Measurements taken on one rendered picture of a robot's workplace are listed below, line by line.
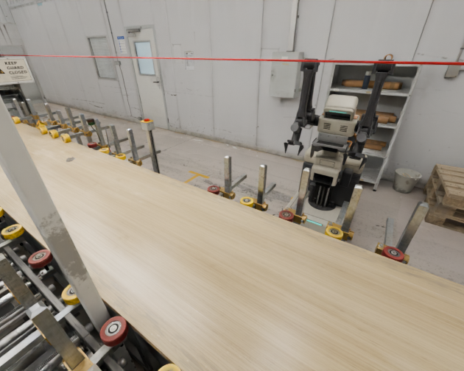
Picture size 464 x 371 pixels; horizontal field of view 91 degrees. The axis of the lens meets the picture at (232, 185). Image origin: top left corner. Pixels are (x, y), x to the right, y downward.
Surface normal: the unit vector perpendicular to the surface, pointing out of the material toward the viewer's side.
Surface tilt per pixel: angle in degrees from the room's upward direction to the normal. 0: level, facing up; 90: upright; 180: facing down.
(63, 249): 90
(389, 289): 0
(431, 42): 90
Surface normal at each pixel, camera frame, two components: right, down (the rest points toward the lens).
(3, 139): 0.84, 0.28
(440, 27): -0.54, 0.43
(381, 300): 0.00, -0.86
